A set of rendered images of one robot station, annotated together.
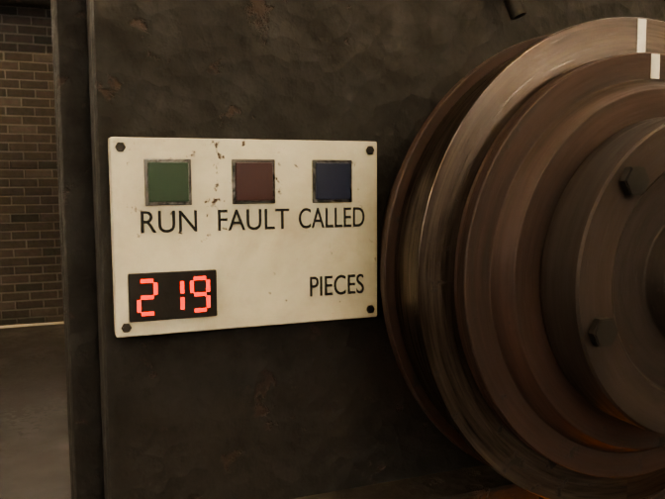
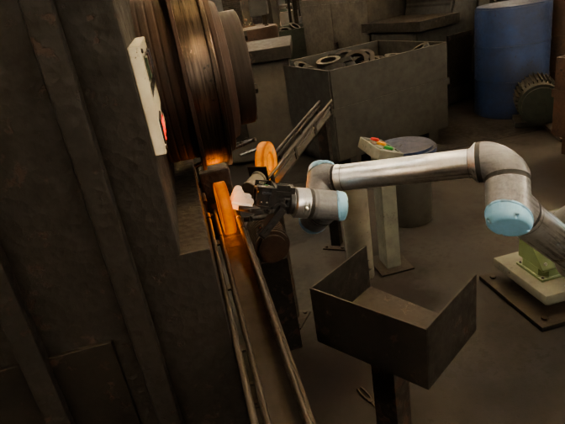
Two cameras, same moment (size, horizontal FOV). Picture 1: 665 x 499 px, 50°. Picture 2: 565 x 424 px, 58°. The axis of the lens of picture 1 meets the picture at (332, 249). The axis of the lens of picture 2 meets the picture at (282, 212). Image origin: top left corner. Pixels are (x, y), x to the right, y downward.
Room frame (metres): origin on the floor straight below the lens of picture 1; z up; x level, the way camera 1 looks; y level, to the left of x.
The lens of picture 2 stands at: (0.27, 0.99, 1.29)
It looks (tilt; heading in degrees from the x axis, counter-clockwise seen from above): 24 degrees down; 283
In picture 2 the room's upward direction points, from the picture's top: 9 degrees counter-clockwise
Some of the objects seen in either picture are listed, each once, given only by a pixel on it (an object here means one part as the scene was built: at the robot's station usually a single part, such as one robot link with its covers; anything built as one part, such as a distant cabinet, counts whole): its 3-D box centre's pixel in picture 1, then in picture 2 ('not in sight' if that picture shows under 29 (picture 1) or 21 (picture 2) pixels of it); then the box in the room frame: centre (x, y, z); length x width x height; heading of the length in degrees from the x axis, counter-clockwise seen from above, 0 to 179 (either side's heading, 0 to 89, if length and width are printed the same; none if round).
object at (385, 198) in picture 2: not in sight; (385, 205); (0.27, -1.18, 0.31); 0.24 x 0.16 x 0.62; 111
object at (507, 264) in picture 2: not in sight; (553, 270); (-0.36, -0.90, 0.10); 0.32 x 0.32 x 0.04; 22
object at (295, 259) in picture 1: (251, 233); (150, 91); (0.69, 0.08, 1.15); 0.26 x 0.02 x 0.18; 111
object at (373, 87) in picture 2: not in sight; (361, 100); (0.41, -3.03, 0.39); 1.03 x 0.83 x 0.77; 36
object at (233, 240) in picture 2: not in sight; (230, 233); (0.72, -0.30, 0.66); 0.19 x 0.07 x 0.01; 111
